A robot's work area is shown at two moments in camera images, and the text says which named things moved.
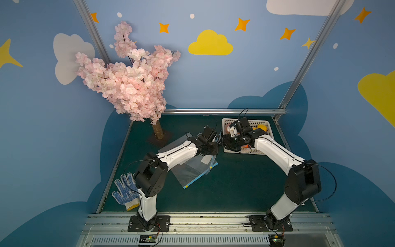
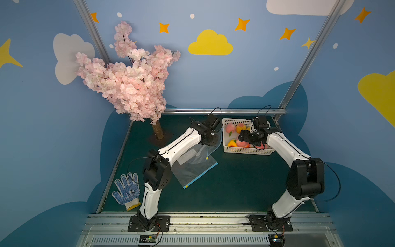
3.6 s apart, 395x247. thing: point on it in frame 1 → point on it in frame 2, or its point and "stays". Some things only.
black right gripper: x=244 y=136 → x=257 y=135
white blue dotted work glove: x=129 y=194 stays
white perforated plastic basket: x=263 y=125 stays
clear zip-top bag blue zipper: x=189 y=172 stays
